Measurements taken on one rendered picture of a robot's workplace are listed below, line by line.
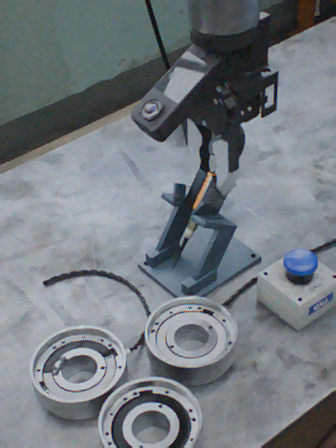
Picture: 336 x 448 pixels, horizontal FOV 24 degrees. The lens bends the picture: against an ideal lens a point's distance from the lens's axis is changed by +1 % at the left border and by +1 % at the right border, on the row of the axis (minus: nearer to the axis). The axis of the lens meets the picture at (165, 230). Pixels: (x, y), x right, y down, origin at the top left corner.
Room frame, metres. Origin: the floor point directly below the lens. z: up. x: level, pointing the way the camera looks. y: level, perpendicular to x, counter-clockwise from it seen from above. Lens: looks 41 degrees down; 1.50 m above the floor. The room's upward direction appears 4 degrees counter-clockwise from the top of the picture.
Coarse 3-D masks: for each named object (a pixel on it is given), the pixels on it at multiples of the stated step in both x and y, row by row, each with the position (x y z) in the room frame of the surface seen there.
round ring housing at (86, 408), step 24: (72, 336) 0.59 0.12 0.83; (96, 336) 0.59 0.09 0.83; (72, 360) 0.56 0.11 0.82; (96, 360) 0.56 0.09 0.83; (120, 360) 0.55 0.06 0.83; (72, 384) 0.53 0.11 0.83; (96, 384) 0.52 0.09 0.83; (120, 384) 0.52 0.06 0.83; (48, 408) 0.50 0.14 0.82; (72, 408) 0.49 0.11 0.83; (96, 408) 0.50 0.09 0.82
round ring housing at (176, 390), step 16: (128, 384) 0.51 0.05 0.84; (144, 384) 0.51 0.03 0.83; (160, 384) 0.51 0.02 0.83; (176, 384) 0.51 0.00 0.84; (112, 400) 0.49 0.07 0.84; (192, 400) 0.49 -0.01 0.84; (112, 416) 0.48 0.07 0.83; (128, 416) 0.48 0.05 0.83; (144, 416) 0.48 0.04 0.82; (160, 416) 0.48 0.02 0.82; (176, 416) 0.47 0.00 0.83; (192, 416) 0.47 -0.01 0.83; (128, 432) 0.46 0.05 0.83; (176, 432) 0.46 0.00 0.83; (192, 432) 0.45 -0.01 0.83
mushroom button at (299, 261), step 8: (296, 248) 0.66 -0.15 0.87; (304, 248) 0.66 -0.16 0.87; (288, 256) 0.65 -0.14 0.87; (296, 256) 0.65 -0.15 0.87; (304, 256) 0.65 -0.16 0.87; (312, 256) 0.65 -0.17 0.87; (288, 264) 0.64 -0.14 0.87; (296, 264) 0.64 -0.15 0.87; (304, 264) 0.64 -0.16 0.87; (312, 264) 0.64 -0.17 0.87; (296, 272) 0.63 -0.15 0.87; (304, 272) 0.63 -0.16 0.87; (312, 272) 0.63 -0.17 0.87
